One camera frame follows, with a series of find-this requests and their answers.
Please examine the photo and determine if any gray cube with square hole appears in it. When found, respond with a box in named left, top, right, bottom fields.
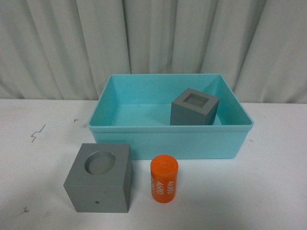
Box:
left=170, top=88, right=220, bottom=126

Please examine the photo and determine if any gray cube with round hole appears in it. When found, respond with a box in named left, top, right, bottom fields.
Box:
left=63, top=143, right=133, bottom=213

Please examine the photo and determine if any light blue plastic box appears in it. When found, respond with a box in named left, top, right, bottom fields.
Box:
left=88, top=74, right=254, bottom=160

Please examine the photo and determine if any orange cylinder with white numbers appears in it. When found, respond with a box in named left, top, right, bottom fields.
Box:
left=150, top=154, right=179, bottom=203

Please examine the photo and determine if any white pleated curtain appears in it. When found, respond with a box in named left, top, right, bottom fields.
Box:
left=0, top=0, right=307, bottom=104

